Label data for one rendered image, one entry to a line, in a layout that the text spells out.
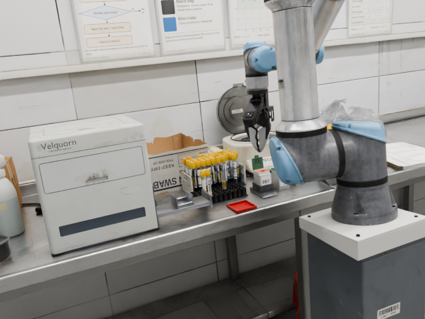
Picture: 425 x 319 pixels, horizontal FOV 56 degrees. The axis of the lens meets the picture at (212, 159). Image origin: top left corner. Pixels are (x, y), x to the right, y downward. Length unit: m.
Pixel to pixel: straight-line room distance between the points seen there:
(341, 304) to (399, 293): 0.13
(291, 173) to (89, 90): 1.00
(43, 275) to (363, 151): 0.80
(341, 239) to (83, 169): 0.63
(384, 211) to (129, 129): 0.64
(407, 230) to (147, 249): 0.63
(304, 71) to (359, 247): 0.39
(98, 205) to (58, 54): 0.76
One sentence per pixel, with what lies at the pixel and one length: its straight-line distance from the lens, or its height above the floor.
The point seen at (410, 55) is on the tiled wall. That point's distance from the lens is 2.53.
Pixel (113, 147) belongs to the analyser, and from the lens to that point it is 1.05.
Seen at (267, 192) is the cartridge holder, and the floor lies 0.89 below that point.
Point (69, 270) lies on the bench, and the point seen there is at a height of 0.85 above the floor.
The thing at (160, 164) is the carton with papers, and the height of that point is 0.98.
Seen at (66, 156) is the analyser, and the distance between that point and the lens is 1.04.
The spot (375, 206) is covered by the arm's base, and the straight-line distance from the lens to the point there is 0.99.
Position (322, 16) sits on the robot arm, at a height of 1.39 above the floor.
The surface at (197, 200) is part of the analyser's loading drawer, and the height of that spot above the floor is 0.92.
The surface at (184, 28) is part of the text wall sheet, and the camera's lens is 1.76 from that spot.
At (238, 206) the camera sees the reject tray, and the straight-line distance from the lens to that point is 1.23.
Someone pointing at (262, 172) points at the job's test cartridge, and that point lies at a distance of 1.29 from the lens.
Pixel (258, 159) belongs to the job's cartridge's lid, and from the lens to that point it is 1.32.
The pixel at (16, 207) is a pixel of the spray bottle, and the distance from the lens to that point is 1.30.
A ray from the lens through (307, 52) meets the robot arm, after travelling 0.90.
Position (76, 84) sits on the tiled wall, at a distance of 1.67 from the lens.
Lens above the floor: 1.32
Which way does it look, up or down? 14 degrees down
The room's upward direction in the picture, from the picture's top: 6 degrees counter-clockwise
